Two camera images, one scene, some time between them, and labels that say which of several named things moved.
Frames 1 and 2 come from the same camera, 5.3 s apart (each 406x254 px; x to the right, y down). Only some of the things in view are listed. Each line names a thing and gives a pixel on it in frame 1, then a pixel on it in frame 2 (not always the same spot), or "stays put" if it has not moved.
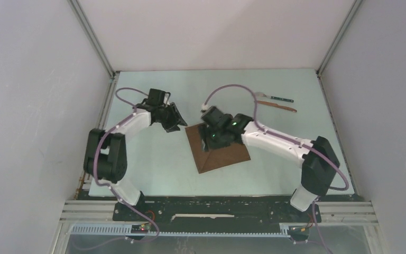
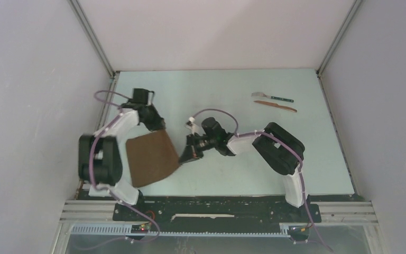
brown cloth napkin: x=218 y=157 to x=151 y=156
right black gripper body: x=214 y=137 to x=204 y=142
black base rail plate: x=214 y=210 stays put
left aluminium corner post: x=92 y=38 stays put
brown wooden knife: x=277 y=105 stays put
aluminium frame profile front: x=82 y=212 stays put
